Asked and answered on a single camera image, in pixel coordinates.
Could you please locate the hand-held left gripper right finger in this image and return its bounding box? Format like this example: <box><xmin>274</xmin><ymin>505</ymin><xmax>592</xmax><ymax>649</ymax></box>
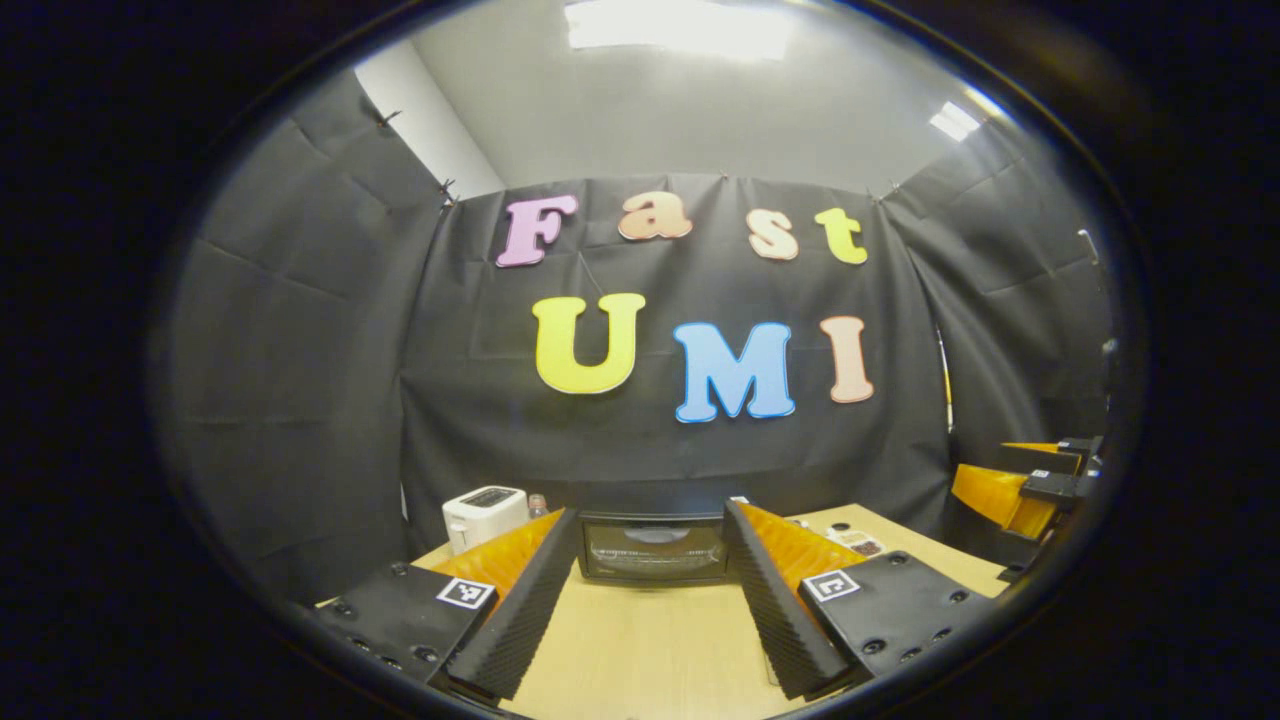
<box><xmin>722</xmin><ymin>498</ymin><xmax>996</xmax><ymax>701</ymax></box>

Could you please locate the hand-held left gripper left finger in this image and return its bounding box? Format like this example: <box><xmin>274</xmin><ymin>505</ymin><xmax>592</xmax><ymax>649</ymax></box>
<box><xmin>315</xmin><ymin>507</ymin><xmax>581</xmax><ymax>701</ymax></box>

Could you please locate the black electric oven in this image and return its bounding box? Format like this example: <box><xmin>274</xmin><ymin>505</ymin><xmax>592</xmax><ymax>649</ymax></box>
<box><xmin>572</xmin><ymin>482</ymin><xmax>751</xmax><ymax>586</ymax></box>

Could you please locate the white toaster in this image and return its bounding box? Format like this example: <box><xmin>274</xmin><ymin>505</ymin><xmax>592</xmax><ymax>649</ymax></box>
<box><xmin>442</xmin><ymin>485</ymin><xmax>531</xmax><ymax>556</ymax></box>

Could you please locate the small ceiling light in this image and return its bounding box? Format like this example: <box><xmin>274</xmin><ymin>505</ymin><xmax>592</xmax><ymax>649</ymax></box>
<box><xmin>928</xmin><ymin>100</ymin><xmax>986</xmax><ymax>143</ymax></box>

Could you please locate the large ceiling light panel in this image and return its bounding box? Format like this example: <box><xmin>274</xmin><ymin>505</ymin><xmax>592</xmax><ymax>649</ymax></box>
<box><xmin>565</xmin><ymin>0</ymin><xmax>796</xmax><ymax>61</ymax></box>

